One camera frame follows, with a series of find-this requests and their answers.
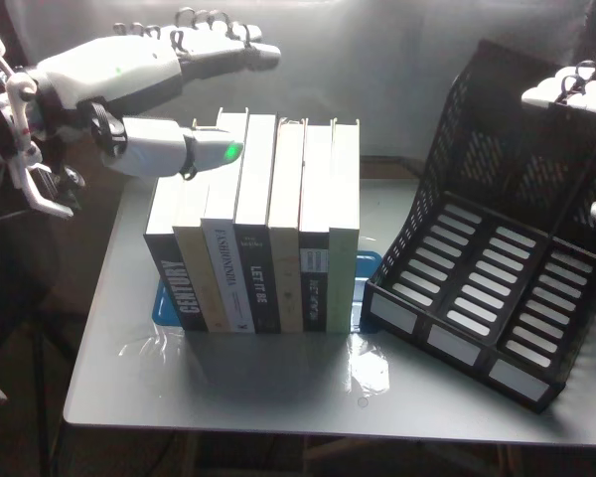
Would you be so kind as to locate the white FASHIONPEDIA book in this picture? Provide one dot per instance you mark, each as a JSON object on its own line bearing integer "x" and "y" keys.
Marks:
{"x": 228, "y": 278}

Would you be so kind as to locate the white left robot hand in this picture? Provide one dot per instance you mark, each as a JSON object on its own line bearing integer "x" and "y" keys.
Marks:
{"x": 119, "y": 64}

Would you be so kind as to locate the black three-slot file rack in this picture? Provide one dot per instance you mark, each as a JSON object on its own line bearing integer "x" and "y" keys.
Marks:
{"x": 482, "y": 248}

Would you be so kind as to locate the black LET IT BE book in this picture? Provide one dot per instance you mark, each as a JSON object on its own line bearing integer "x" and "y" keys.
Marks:
{"x": 258, "y": 283}

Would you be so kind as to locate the white backdrop cloth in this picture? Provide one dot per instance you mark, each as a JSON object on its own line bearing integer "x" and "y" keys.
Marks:
{"x": 377, "y": 74}

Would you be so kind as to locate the black book with white labels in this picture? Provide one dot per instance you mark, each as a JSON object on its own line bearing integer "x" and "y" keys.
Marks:
{"x": 312, "y": 288}

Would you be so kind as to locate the black CENTURY book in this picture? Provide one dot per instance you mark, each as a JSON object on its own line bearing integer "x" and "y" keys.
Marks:
{"x": 184, "y": 288}

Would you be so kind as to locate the pale green book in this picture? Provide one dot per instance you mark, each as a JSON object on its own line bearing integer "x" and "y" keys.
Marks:
{"x": 340, "y": 278}

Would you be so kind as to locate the cream cover book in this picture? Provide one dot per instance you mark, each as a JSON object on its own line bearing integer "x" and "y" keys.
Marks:
{"x": 285, "y": 278}

